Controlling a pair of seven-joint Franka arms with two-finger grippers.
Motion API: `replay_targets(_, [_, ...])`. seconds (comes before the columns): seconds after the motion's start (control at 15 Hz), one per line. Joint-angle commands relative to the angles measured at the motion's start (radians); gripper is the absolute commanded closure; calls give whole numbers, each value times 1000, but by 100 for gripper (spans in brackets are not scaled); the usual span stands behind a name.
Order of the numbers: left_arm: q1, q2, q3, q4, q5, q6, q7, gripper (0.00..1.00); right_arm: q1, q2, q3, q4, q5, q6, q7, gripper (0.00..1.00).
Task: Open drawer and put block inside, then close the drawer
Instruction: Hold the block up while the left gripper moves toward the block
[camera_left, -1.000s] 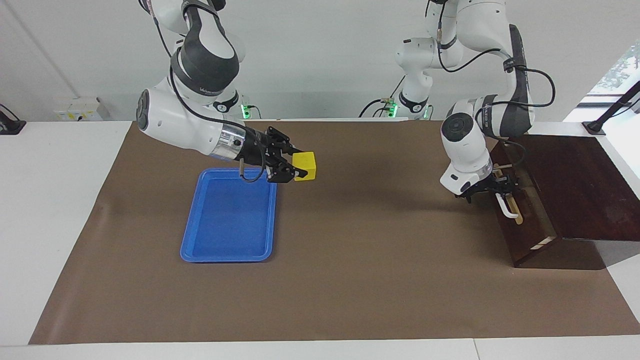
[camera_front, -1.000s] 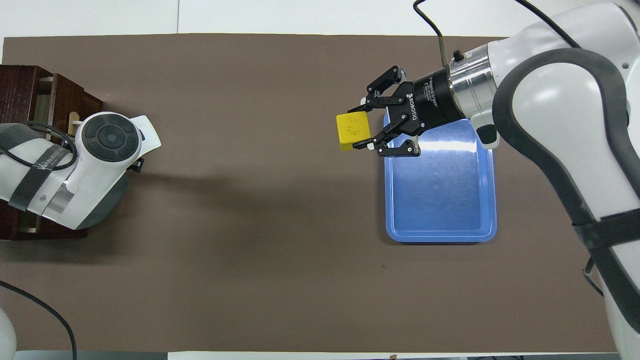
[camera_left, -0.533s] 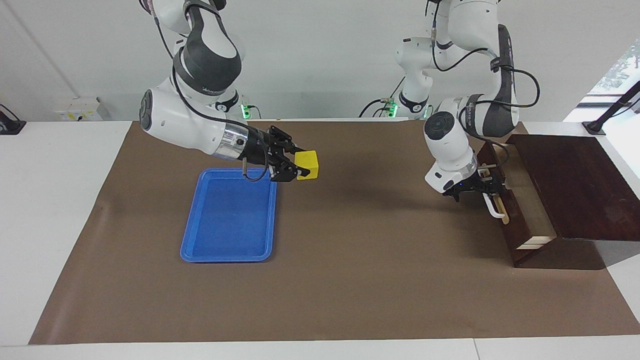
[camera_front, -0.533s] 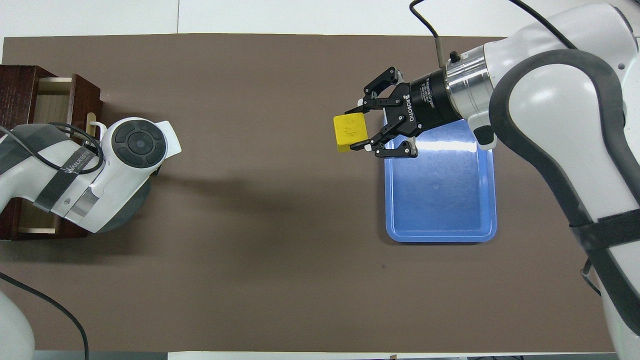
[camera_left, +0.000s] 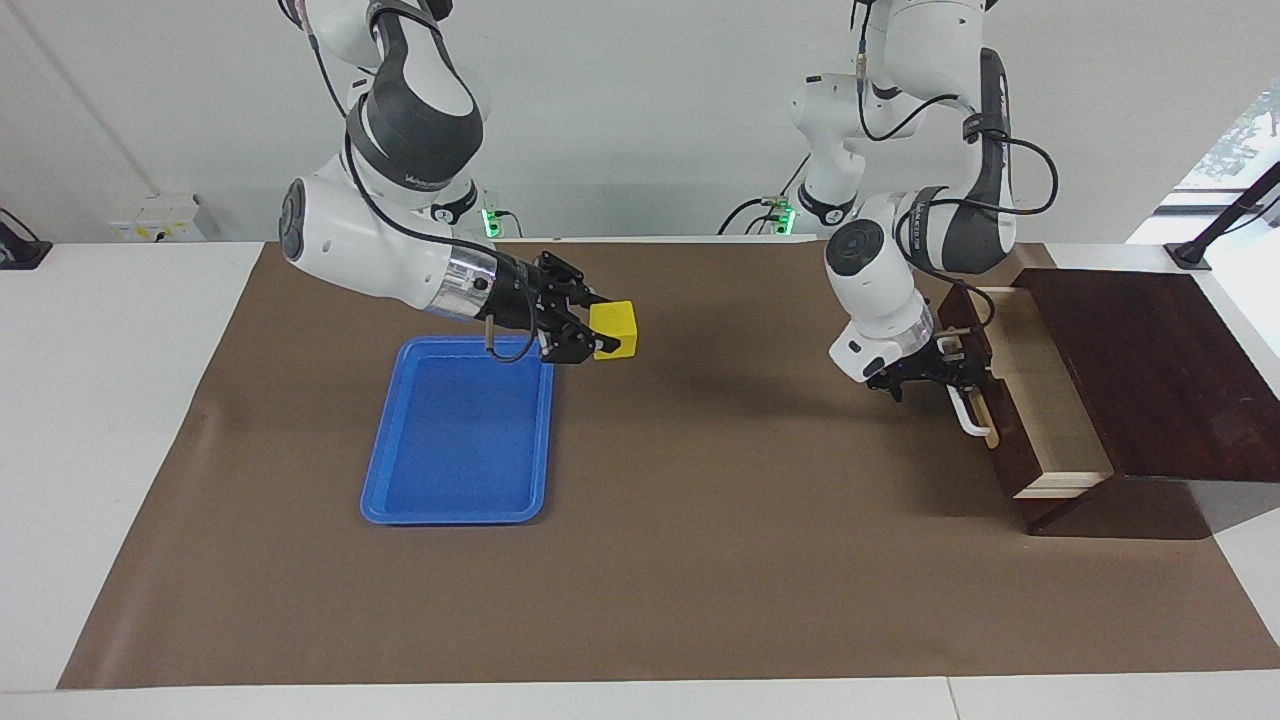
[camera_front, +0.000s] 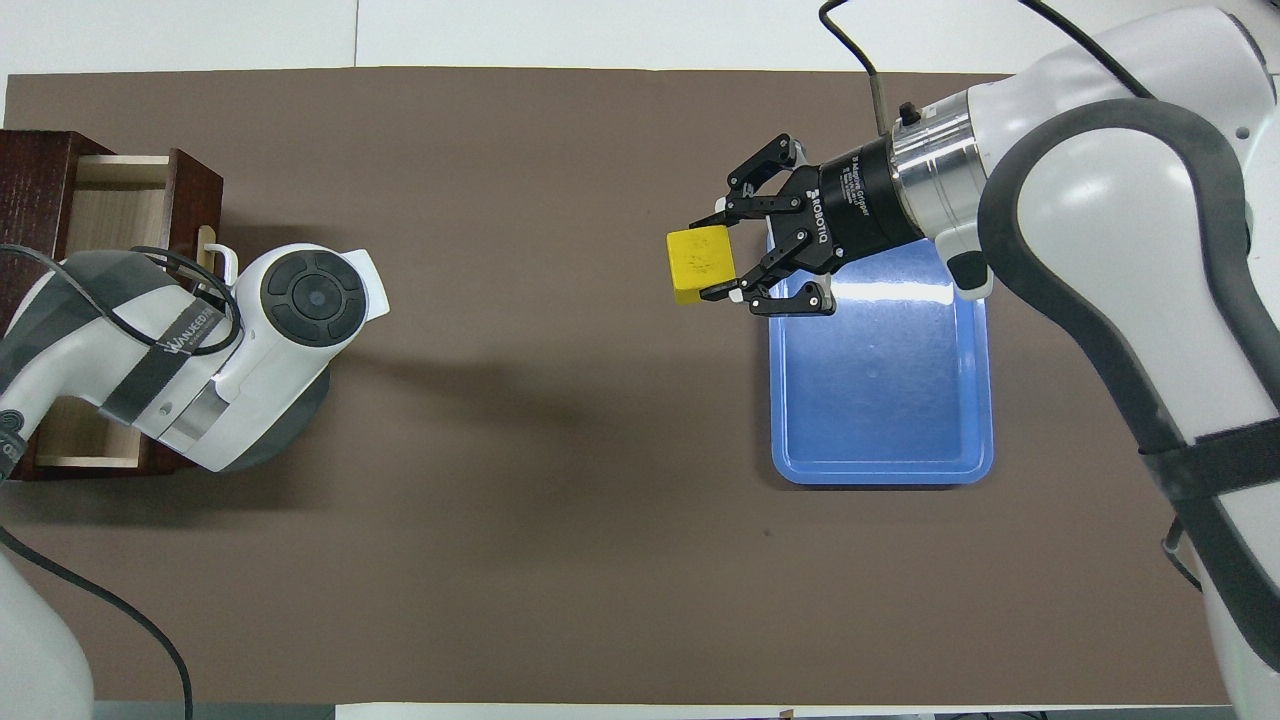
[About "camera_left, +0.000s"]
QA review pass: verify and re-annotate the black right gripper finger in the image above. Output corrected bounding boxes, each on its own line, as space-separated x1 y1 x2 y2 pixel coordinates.
538 312 623 365
538 249 621 307

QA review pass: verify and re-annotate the yellow cube block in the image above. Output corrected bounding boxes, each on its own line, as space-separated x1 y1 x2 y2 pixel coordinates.
588 300 639 361

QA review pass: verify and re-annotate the white drawer handle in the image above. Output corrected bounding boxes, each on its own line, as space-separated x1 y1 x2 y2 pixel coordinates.
947 384 1002 439

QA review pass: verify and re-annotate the dark wooden drawer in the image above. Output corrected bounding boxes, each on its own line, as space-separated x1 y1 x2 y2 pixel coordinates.
937 282 1117 501

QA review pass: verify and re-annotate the blue plastic tray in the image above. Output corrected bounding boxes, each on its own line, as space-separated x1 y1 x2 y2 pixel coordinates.
360 335 556 527

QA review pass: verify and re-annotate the dark wooden cabinet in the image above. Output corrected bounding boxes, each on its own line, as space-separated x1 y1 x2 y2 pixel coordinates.
1010 267 1280 541

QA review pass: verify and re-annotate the brown paper table mat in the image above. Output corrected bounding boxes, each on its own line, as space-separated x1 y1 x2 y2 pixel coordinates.
57 240 1280 691

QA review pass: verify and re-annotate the black angled stand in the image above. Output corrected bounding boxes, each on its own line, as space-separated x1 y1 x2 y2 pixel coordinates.
1164 160 1280 272

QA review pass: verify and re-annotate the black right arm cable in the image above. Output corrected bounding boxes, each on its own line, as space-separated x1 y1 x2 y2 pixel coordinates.
305 20 546 366

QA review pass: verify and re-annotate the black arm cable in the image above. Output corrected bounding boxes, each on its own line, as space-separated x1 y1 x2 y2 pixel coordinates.
855 0 1060 331
305 20 546 366

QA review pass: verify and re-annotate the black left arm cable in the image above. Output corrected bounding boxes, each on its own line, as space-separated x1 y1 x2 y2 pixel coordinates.
855 0 1060 331

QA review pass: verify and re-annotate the window with grey frame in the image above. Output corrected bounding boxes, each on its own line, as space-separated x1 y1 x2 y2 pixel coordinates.
1125 80 1280 247

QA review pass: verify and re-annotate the white wall socket box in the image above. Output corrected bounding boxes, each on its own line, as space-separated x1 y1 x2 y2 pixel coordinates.
108 194 207 244

